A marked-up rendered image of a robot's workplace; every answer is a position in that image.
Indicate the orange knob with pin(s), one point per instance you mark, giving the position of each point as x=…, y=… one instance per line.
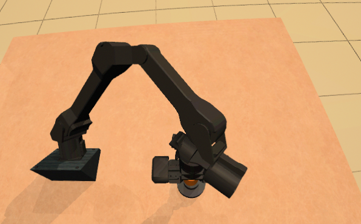
x=190, y=182

